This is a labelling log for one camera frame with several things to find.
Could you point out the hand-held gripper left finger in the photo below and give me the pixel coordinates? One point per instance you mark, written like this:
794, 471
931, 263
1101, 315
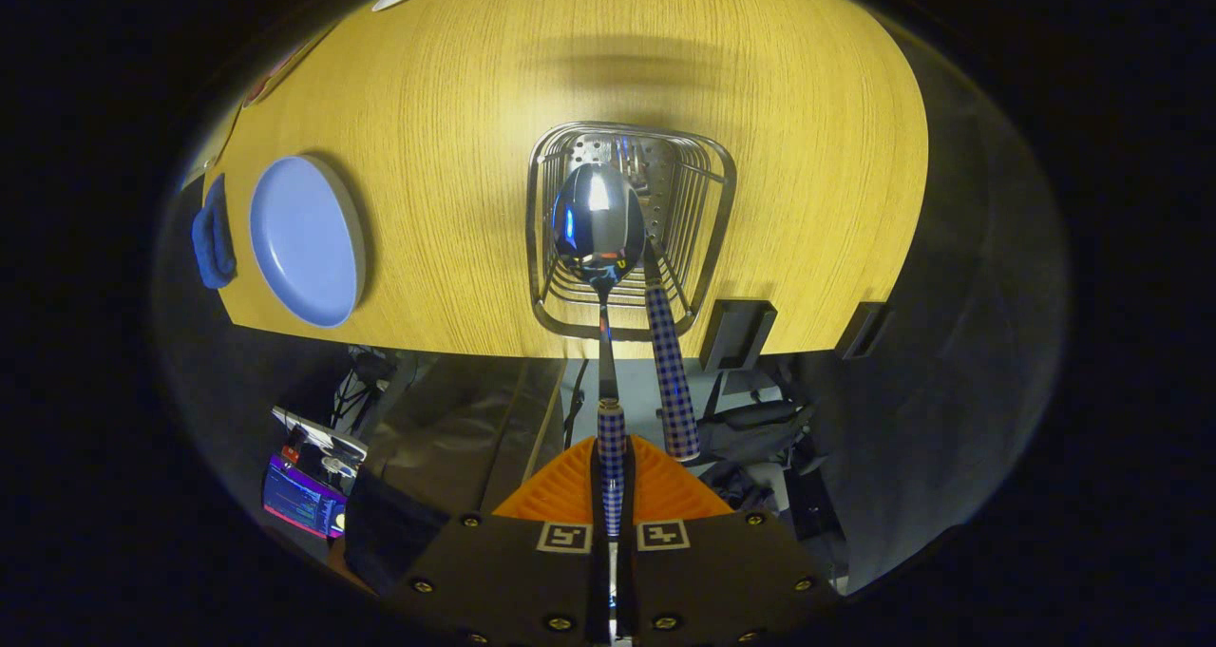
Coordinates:
513, 580

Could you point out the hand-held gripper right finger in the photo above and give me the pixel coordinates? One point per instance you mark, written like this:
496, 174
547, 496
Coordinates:
712, 580

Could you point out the lit computer screen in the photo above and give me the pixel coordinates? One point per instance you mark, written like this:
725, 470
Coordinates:
304, 500

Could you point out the white flat panel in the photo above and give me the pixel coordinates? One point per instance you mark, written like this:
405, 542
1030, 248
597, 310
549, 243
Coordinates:
318, 431

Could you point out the black table clamp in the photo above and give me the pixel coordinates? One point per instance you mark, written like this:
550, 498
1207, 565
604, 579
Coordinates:
736, 335
863, 329

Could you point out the blue round plate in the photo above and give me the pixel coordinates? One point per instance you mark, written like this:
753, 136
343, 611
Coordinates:
306, 243

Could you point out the blue folded towel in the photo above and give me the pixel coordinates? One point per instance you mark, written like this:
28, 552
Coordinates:
214, 238

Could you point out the oval plate of food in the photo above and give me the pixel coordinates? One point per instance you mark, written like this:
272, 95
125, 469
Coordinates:
280, 69

